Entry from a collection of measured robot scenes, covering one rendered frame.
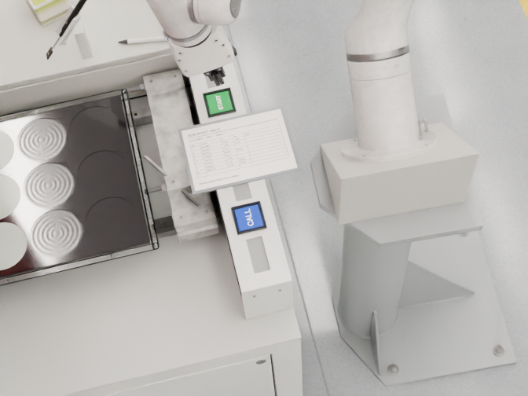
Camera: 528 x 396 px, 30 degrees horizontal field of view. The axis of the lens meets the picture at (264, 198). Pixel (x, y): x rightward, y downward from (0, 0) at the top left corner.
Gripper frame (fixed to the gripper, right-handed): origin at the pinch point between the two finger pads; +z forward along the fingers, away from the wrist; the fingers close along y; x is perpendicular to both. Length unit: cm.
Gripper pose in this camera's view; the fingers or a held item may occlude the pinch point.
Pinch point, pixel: (216, 73)
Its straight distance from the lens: 186.5
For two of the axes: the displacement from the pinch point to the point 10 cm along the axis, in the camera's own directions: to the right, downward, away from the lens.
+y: 9.4, -3.1, -1.2
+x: -2.3, -8.6, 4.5
